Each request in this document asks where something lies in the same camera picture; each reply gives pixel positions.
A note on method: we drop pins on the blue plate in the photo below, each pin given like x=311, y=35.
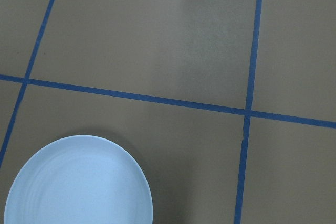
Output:
x=80, y=179

